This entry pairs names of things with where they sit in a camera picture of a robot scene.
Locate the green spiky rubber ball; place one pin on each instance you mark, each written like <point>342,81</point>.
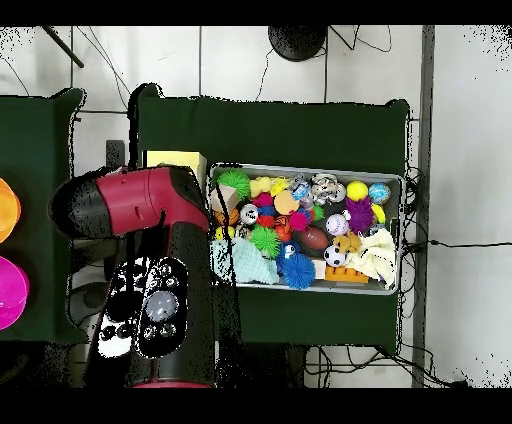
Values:
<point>264,240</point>
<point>234,182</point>

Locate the purple spiky rubber ball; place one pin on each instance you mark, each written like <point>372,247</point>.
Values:
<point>359,214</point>

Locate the cream waffle cloth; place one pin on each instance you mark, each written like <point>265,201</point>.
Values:
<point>376,252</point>

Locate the orange plastic dish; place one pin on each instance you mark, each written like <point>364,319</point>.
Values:
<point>8,210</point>

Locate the black round stand base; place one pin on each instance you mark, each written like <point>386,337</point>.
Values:
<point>298,42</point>

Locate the wooden box with three holes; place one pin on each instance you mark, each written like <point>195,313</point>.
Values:
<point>180,158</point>

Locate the light blue patterned ball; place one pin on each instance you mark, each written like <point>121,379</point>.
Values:
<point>378,193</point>

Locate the white baseball with red stitching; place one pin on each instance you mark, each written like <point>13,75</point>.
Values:
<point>337,224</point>

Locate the dark green table cloth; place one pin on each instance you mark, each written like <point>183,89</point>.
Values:
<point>300,132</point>
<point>36,160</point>

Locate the black slanted rod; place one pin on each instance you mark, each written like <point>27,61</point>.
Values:
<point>64,47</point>

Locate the yellow foam ball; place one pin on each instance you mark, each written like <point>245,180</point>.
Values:
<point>356,190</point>

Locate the blue spiky toy with eyes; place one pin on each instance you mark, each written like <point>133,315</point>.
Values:
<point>298,271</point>

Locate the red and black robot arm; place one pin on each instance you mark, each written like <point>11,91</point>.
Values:
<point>132,200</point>

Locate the pink plastic bowl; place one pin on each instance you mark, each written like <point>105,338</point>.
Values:
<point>12,292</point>

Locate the shallow metal mesh bin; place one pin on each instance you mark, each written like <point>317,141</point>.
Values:
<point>376,178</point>

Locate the plain wooden cube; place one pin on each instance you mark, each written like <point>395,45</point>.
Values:
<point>228,198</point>

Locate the mint green waffle cloth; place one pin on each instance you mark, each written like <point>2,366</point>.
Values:
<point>252,264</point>

